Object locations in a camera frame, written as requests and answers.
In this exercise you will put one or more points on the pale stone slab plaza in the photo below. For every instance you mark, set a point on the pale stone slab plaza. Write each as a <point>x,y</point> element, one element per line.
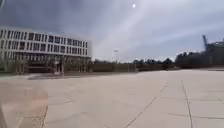
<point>116,100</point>

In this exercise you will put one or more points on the row of trees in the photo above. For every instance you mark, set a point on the row of trees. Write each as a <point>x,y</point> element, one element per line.
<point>160,63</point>

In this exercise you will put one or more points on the white building with grid windows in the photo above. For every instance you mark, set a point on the white building with grid windows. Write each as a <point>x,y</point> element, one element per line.
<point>43,43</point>

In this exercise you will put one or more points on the slim distant tower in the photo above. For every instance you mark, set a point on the slim distant tower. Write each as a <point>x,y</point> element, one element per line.
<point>204,40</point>

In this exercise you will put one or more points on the street lamp post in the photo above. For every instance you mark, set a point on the street lamp post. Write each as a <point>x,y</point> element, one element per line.
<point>115,53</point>

